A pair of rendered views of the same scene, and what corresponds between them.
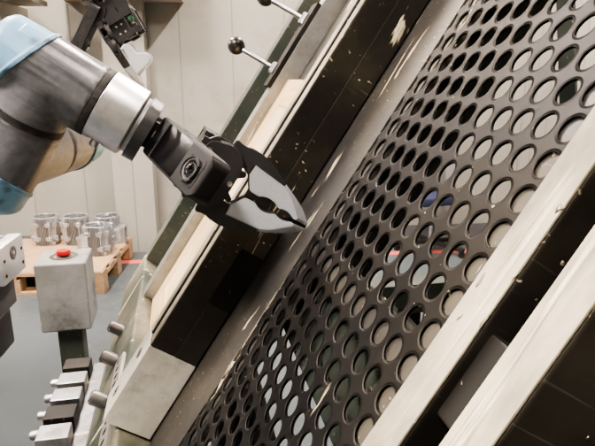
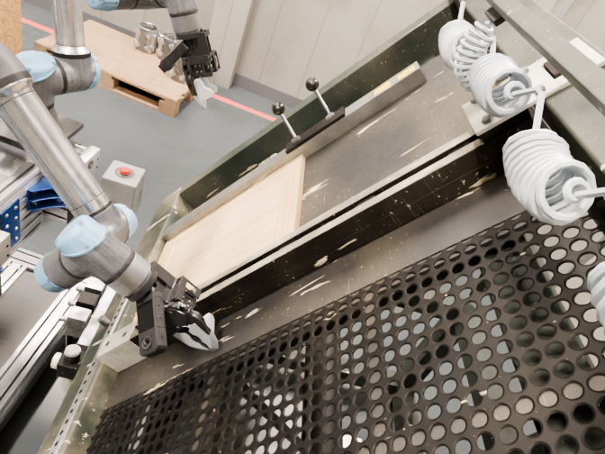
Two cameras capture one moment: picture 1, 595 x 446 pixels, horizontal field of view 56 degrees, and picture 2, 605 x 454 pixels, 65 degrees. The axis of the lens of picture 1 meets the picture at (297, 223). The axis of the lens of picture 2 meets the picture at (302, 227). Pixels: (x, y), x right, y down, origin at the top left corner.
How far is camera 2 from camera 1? 65 cm
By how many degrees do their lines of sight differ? 22
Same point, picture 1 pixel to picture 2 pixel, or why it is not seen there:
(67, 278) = (121, 192)
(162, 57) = not seen: outside the picture
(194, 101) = not seen: outside the picture
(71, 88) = (101, 272)
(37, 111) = (82, 273)
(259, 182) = (194, 330)
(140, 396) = (117, 356)
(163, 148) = (143, 310)
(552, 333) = not seen: outside the picture
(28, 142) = (75, 279)
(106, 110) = (118, 286)
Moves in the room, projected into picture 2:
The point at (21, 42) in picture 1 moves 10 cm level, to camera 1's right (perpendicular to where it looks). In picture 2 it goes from (79, 248) to (135, 272)
